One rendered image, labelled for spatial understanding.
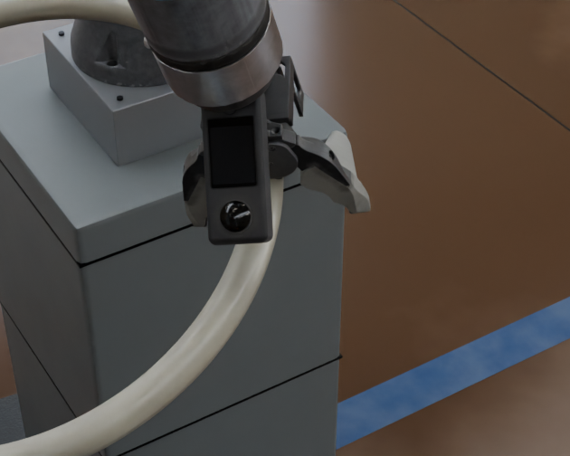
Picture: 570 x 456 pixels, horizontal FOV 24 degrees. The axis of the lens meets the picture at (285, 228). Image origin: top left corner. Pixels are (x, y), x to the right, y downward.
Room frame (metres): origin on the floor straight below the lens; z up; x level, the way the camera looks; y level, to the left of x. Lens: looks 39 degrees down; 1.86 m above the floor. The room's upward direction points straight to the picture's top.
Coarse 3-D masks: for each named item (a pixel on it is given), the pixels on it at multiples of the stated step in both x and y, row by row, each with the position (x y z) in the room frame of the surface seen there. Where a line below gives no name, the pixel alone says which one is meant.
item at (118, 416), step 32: (0, 0) 1.08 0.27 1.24; (32, 0) 1.08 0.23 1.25; (64, 0) 1.07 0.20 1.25; (96, 0) 1.06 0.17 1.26; (256, 256) 0.78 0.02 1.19; (224, 288) 0.75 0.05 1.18; (256, 288) 0.76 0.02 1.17; (224, 320) 0.73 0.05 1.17; (192, 352) 0.71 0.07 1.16; (160, 384) 0.69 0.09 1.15; (96, 416) 0.67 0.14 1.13; (128, 416) 0.67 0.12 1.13; (0, 448) 0.66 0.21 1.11; (32, 448) 0.65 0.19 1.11; (64, 448) 0.65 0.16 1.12; (96, 448) 0.65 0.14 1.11
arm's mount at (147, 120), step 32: (64, 32) 1.54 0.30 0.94; (64, 64) 1.48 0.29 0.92; (64, 96) 1.49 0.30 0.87; (96, 96) 1.40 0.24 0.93; (128, 96) 1.39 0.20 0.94; (160, 96) 1.39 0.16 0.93; (96, 128) 1.41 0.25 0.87; (128, 128) 1.36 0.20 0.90; (160, 128) 1.39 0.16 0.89; (192, 128) 1.41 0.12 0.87; (128, 160) 1.36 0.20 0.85
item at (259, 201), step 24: (264, 96) 0.83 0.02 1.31; (216, 120) 0.81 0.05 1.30; (240, 120) 0.81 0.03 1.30; (264, 120) 0.82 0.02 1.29; (216, 144) 0.80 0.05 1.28; (240, 144) 0.80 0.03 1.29; (264, 144) 0.80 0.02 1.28; (216, 168) 0.79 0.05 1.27; (240, 168) 0.79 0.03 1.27; (264, 168) 0.79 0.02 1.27; (216, 192) 0.78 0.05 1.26; (240, 192) 0.77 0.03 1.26; (264, 192) 0.77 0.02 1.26; (216, 216) 0.77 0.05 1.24; (240, 216) 0.76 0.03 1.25; (264, 216) 0.76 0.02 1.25; (216, 240) 0.76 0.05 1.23; (240, 240) 0.75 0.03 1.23; (264, 240) 0.75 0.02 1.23
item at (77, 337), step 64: (0, 128) 1.44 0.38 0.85; (64, 128) 1.44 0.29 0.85; (320, 128) 1.44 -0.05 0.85; (0, 192) 1.47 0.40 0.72; (64, 192) 1.30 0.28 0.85; (128, 192) 1.30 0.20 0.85; (320, 192) 1.41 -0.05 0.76; (0, 256) 1.52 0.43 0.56; (64, 256) 1.27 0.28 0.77; (128, 256) 1.26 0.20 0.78; (192, 256) 1.31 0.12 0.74; (320, 256) 1.41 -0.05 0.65; (64, 320) 1.30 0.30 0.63; (128, 320) 1.26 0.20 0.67; (192, 320) 1.31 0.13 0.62; (256, 320) 1.36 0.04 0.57; (320, 320) 1.42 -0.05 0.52; (64, 384) 1.34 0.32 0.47; (128, 384) 1.25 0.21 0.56; (192, 384) 1.30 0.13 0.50; (256, 384) 1.36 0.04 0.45; (320, 384) 1.42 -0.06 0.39; (128, 448) 1.25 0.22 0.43; (192, 448) 1.30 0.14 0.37; (256, 448) 1.36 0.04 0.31; (320, 448) 1.42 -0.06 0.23
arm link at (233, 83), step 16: (272, 16) 0.81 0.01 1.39; (272, 32) 0.80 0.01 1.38; (256, 48) 0.78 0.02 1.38; (272, 48) 0.80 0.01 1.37; (160, 64) 0.79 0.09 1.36; (240, 64) 0.78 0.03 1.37; (256, 64) 0.78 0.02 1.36; (272, 64) 0.80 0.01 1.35; (176, 80) 0.78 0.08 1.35; (192, 80) 0.77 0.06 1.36; (208, 80) 0.77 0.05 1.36; (224, 80) 0.77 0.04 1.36; (240, 80) 0.78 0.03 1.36; (256, 80) 0.79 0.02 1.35; (192, 96) 0.78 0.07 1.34; (208, 96) 0.78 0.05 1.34; (224, 96) 0.78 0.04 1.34; (240, 96) 0.78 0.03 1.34
